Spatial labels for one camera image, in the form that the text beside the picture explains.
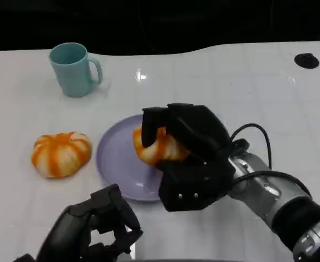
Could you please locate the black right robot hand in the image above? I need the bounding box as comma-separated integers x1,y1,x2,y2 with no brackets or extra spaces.
141,103,236,212

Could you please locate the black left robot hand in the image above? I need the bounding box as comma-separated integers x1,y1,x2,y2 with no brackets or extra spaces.
35,183,144,262

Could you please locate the orange white toy bread roll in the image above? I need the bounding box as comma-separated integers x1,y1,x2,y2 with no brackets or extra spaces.
132,125,191,166
31,132,92,180

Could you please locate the lilac plate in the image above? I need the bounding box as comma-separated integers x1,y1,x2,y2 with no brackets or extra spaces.
96,114,167,203

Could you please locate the pale green mug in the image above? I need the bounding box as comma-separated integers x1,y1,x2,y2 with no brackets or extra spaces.
49,42,104,98

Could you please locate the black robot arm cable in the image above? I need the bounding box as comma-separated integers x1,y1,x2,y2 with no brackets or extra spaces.
230,123,313,198

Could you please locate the black table cable hole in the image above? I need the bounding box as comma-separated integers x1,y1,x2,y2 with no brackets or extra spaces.
294,53,320,69

